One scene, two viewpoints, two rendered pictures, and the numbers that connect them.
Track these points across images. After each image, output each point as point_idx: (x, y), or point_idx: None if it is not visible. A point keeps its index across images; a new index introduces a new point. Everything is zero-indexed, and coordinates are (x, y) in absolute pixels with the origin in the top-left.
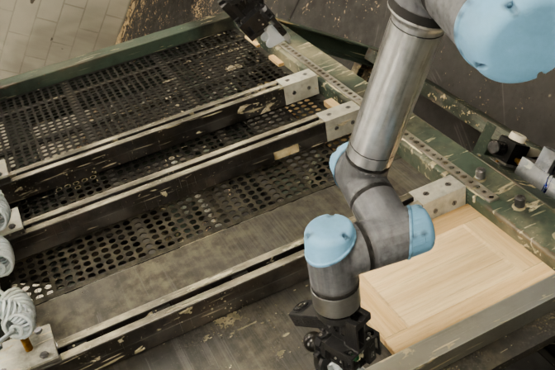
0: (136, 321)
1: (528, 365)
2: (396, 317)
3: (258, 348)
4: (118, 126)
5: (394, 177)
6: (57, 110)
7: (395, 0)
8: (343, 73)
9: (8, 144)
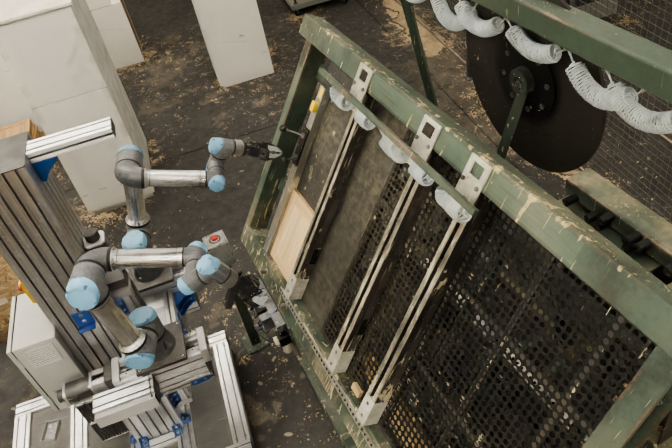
0: (343, 143)
1: (433, 358)
2: (297, 207)
3: (327, 169)
4: (472, 336)
5: (319, 309)
6: (549, 359)
7: (141, 169)
8: (351, 427)
9: (547, 278)
